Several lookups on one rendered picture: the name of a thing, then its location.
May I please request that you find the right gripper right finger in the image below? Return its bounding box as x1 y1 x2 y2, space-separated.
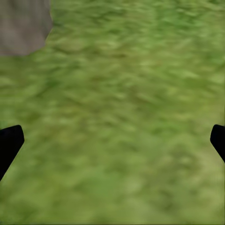
210 124 225 162

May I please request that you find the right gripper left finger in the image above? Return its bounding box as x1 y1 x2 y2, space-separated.
0 125 24 181

